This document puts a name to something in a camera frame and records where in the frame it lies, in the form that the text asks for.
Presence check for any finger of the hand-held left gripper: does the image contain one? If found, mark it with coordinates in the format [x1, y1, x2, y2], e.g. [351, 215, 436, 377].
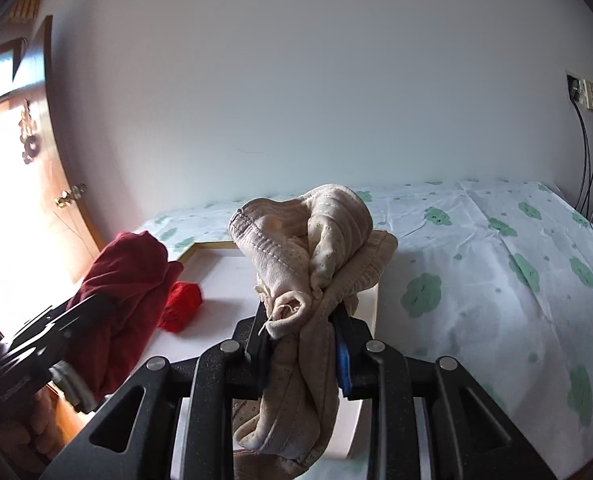
[6, 294, 116, 361]

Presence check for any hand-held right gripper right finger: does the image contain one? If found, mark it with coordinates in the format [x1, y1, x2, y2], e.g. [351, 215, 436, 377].
[329, 309, 558, 480]

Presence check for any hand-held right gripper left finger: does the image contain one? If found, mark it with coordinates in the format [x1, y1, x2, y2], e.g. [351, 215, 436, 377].
[41, 309, 273, 480]

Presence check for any red underwear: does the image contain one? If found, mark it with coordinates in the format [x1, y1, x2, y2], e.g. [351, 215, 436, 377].
[156, 281, 204, 333]
[65, 231, 184, 401]

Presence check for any shallow cardboard tray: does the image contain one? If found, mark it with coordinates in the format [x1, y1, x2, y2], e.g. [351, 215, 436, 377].
[176, 239, 381, 462]

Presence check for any beige underwear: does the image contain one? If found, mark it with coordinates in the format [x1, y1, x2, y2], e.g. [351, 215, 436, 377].
[229, 185, 400, 476]

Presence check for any person's left hand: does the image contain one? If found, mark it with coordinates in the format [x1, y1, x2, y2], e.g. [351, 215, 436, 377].
[0, 389, 64, 469]

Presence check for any brass door knob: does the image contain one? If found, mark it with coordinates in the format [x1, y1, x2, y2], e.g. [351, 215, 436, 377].
[54, 182, 88, 209]

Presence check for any cloud print tablecloth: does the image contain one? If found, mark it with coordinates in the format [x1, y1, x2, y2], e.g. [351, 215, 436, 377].
[132, 179, 593, 480]

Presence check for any wooden door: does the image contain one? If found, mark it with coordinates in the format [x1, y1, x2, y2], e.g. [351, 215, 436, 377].
[0, 14, 104, 286]

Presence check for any wall outlet with plugs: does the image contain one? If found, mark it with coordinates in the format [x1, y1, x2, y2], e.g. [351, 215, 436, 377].
[567, 74, 593, 111]

